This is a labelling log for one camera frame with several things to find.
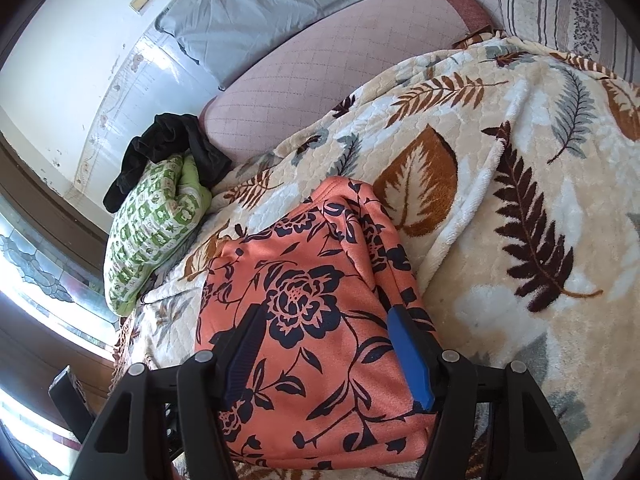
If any pink quilted sofa cushion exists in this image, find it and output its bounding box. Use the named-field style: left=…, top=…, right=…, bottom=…
left=201, top=0, right=491, bottom=164

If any wooden glazed door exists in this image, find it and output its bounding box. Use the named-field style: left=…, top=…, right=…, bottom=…
left=1, top=141, right=119, bottom=479

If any striped floral cushion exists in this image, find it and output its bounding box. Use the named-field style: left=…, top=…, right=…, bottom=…
left=498, top=0, right=639, bottom=84

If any black garment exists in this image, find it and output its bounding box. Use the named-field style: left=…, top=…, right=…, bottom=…
left=103, top=113, right=232, bottom=214

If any leaf pattern blanket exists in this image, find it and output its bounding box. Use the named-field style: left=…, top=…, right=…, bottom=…
left=115, top=34, right=639, bottom=479

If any green patterned pillow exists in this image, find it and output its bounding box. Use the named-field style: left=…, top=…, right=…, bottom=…
left=103, top=154, right=212, bottom=318

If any orange floral garment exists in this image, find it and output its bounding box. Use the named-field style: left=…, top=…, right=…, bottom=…
left=195, top=177, right=435, bottom=469

